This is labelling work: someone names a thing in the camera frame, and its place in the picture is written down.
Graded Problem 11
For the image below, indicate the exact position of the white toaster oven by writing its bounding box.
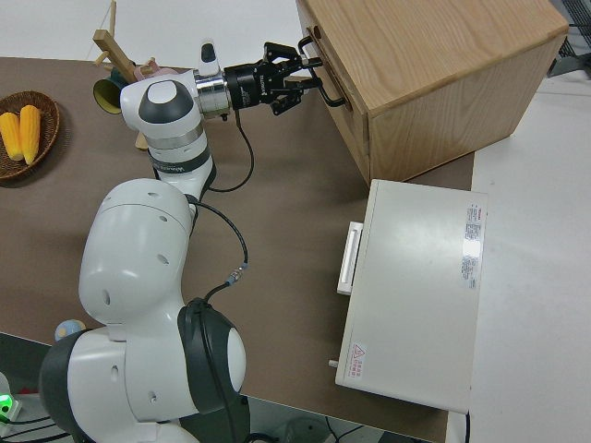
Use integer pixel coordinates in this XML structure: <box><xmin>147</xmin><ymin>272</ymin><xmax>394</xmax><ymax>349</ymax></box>
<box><xmin>327</xmin><ymin>178</ymin><xmax>489</xmax><ymax>413</ymax></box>

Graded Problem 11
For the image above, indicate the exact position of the pink mug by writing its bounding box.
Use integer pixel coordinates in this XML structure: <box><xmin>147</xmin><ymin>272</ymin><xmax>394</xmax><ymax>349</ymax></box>
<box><xmin>131</xmin><ymin>62</ymin><xmax>193</xmax><ymax>83</ymax></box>

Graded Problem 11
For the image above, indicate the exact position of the brown table mat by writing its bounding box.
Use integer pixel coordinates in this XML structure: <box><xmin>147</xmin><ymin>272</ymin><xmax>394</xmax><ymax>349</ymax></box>
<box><xmin>0</xmin><ymin>55</ymin><xmax>476</xmax><ymax>443</ymax></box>

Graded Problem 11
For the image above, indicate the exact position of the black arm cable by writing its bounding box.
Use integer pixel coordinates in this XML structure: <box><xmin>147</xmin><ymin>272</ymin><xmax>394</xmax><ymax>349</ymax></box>
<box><xmin>182</xmin><ymin>109</ymin><xmax>256</xmax><ymax>443</ymax></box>

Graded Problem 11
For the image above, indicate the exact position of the wooden drawer with black handle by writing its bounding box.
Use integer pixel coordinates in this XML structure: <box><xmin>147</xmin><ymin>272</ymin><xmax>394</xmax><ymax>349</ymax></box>
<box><xmin>297</xmin><ymin>22</ymin><xmax>359</xmax><ymax>116</ymax></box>

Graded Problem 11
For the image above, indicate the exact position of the wooden mug rack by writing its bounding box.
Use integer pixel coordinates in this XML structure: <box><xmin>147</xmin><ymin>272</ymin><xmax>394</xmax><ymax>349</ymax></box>
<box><xmin>91</xmin><ymin>0</ymin><xmax>161</xmax><ymax>151</ymax></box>

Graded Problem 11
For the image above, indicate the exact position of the light wooden drawer cabinet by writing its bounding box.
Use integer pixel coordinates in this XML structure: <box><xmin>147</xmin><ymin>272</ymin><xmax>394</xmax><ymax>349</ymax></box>
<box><xmin>295</xmin><ymin>0</ymin><xmax>569</xmax><ymax>184</ymax></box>

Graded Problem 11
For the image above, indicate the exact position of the short yellow corn cob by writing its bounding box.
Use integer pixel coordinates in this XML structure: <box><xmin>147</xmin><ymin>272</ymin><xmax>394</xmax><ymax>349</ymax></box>
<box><xmin>0</xmin><ymin>112</ymin><xmax>23</xmax><ymax>162</ymax></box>

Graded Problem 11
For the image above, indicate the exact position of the long yellow corn cob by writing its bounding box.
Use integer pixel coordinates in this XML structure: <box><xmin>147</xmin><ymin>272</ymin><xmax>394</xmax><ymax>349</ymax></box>
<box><xmin>18</xmin><ymin>104</ymin><xmax>42</xmax><ymax>166</ymax></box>

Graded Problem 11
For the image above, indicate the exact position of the brown wicker basket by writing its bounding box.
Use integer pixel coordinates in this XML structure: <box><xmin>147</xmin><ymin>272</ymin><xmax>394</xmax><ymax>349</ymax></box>
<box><xmin>0</xmin><ymin>90</ymin><xmax>61</xmax><ymax>181</ymax></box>

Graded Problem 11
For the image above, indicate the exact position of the black metal frame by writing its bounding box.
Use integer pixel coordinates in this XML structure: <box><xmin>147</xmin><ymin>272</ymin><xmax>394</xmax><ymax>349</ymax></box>
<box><xmin>549</xmin><ymin>0</ymin><xmax>591</xmax><ymax>79</ymax></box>

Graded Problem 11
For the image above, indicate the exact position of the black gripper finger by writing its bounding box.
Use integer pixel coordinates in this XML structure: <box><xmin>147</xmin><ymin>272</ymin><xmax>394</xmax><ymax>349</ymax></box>
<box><xmin>261</xmin><ymin>41</ymin><xmax>325</xmax><ymax>80</ymax></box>
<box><xmin>270</xmin><ymin>78</ymin><xmax>324</xmax><ymax>117</ymax></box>

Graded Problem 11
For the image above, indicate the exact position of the dark blue mug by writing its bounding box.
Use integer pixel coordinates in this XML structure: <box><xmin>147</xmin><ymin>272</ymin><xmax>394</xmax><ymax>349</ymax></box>
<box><xmin>93</xmin><ymin>68</ymin><xmax>131</xmax><ymax>114</ymax></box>

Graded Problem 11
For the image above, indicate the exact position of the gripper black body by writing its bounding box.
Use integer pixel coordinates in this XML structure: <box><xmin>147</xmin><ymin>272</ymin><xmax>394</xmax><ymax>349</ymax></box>
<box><xmin>223</xmin><ymin>61</ymin><xmax>284</xmax><ymax>112</ymax></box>

